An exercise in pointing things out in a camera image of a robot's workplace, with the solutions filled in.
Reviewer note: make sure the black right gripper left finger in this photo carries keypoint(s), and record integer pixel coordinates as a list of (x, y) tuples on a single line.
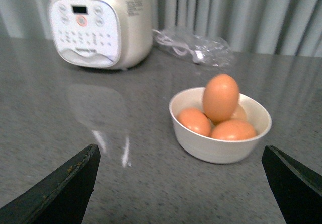
[(62, 196)]

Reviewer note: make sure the clear plastic bag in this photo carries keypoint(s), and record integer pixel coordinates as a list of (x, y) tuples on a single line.
[(183, 44)]

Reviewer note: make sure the cream electric cooker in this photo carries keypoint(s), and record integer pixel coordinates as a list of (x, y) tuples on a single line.
[(105, 34)]

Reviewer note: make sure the white bowl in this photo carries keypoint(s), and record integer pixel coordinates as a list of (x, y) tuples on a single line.
[(213, 150)]

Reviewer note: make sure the pale brown egg back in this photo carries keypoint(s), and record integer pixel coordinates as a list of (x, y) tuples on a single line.
[(239, 113)]

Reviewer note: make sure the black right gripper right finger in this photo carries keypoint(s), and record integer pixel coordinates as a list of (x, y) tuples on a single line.
[(296, 188)]

